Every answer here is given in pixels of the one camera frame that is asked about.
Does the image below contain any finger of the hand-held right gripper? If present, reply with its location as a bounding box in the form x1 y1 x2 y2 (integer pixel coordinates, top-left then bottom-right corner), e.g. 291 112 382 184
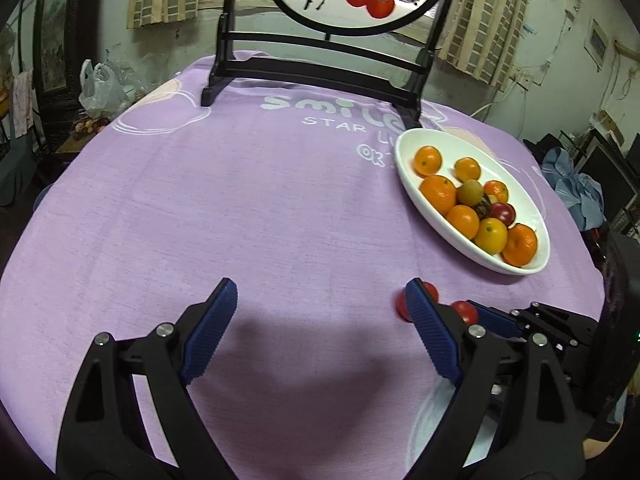
466 300 601 348
482 347 532 413

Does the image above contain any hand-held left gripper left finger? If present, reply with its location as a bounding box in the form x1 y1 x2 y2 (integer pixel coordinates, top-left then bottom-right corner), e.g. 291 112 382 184
56 278 238 480

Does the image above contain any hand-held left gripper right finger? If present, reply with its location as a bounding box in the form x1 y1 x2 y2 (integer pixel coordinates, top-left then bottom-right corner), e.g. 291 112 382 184
405 278 586 480

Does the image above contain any red cherry tomato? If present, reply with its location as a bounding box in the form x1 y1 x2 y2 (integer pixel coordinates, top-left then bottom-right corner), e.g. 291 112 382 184
396 281 441 321
451 300 479 326

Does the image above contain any large orange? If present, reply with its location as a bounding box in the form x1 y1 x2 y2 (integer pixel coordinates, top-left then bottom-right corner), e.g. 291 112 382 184
501 223 538 267
419 175 458 215

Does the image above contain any yellow-orange tomato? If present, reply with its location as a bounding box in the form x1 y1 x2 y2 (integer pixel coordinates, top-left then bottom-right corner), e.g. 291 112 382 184
473 217 509 255

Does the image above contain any greenish orange mandarin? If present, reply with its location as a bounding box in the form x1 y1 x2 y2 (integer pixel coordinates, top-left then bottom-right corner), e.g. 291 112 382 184
445 204 481 240

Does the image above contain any dark red tomato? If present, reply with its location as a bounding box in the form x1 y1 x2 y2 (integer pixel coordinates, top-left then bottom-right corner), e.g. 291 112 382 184
490 202 516 226

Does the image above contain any white oval plate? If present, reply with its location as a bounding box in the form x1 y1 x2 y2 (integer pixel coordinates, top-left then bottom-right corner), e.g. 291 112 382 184
395 128 551 276

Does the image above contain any small yellow-green fruit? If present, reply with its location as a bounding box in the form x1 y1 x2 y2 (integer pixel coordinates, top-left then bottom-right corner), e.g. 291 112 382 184
456 180 485 207

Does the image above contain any blue cloth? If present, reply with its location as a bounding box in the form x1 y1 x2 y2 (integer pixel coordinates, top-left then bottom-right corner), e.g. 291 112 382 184
542 147 606 231

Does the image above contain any purple printed tablecloth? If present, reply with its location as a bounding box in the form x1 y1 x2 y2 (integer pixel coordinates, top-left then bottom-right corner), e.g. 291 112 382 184
0 50 606 480

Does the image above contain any black computer monitor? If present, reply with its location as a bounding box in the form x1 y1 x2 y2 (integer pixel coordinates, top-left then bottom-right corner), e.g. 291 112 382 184
582 140 637 222

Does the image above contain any small orange mandarin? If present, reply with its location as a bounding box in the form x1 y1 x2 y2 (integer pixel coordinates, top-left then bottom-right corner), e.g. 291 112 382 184
454 157 482 182
414 145 443 177
483 180 510 204

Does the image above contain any white plastic bag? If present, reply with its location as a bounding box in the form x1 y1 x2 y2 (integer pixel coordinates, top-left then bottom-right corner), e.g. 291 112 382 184
79 60 133 118

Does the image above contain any round painted screen on stand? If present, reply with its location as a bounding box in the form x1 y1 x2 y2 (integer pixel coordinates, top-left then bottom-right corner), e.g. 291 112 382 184
200 0 456 131

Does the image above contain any pink hanging cloth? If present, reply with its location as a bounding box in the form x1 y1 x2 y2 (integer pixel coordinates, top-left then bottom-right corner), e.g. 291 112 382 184
10 72 34 139

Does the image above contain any dark framed picture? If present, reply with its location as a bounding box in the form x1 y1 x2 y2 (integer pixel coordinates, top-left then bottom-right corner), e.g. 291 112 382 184
32 0 108 97

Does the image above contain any small wall picture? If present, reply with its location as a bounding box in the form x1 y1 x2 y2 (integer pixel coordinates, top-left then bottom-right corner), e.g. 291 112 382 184
585 19 609 69

